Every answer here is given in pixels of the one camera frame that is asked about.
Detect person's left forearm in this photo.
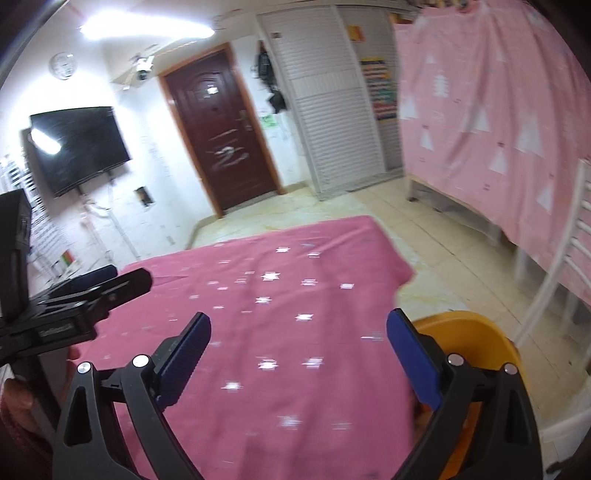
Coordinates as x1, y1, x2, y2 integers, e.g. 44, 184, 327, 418
0, 406, 54, 480

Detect black wall television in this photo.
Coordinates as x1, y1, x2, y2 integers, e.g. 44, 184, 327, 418
30, 106, 133, 199

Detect white louvred wardrobe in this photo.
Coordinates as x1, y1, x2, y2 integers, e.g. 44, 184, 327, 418
256, 4, 408, 202

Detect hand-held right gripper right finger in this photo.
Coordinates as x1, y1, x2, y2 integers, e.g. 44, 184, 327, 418
386, 308, 544, 480

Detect orange waste bin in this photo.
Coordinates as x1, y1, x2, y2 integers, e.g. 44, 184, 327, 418
410, 311, 523, 480

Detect white wall clock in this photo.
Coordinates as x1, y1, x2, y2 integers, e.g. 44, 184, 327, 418
50, 52, 77, 79

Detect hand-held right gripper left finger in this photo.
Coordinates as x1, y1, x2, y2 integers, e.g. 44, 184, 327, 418
52, 311, 213, 480

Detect white security camera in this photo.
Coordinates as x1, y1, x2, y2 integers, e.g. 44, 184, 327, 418
133, 55, 156, 83

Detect ceiling light tube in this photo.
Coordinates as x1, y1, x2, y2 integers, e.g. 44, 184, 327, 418
78, 11, 219, 45

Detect person's left hand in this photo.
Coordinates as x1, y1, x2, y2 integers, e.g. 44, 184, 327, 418
0, 376, 38, 419

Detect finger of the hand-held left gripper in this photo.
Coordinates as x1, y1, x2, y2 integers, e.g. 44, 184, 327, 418
28, 268, 153, 319
48, 265, 119, 296

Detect white metal chair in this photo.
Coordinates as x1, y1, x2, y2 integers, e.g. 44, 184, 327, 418
512, 156, 591, 472

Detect pink tree print curtain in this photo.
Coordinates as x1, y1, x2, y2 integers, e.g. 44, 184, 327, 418
393, 0, 591, 306

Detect pink star tablecloth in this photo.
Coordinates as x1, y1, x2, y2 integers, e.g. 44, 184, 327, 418
68, 214, 417, 480

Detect colourful grid poster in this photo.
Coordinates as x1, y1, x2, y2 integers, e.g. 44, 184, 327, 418
359, 56, 399, 122

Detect white wall cable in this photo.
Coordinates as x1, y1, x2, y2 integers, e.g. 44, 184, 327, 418
78, 182, 139, 266

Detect dark brown door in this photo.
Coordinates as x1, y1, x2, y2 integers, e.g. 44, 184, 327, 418
158, 42, 285, 218

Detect eye chart poster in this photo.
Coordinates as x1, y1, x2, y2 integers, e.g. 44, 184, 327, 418
0, 156, 48, 260

